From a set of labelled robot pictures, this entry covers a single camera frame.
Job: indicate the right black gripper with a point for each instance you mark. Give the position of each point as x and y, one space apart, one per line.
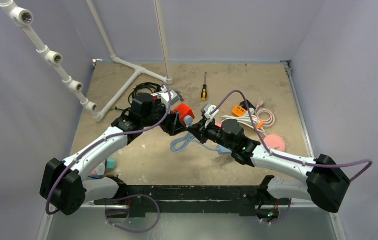
200 127

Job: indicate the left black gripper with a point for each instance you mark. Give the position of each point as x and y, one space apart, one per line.
172 124

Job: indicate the grey blue plug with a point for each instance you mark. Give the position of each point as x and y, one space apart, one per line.
188 120

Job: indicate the red cube socket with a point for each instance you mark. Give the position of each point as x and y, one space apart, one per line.
183 110

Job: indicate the light blue power strip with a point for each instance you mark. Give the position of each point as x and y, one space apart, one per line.
222 150

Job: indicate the orange power strip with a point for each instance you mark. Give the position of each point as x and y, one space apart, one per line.
246 118

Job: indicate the pink plug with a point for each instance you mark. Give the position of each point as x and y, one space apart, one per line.
259 104

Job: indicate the teal small block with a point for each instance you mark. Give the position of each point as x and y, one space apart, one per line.
109 164

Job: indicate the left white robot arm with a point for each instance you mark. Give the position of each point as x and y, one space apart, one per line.
64 184

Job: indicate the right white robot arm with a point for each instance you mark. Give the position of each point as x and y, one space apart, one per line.
326 184

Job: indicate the yellow black screwdriver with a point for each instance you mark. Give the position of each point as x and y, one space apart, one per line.
204 88

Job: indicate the pink round disc charger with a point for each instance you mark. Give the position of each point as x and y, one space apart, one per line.
275 142

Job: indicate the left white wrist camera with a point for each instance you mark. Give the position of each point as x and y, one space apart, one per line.
169 98

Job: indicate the red handled adjustable wrench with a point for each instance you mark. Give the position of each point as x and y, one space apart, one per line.
165 94

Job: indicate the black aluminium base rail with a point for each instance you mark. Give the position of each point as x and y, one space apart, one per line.
242 200

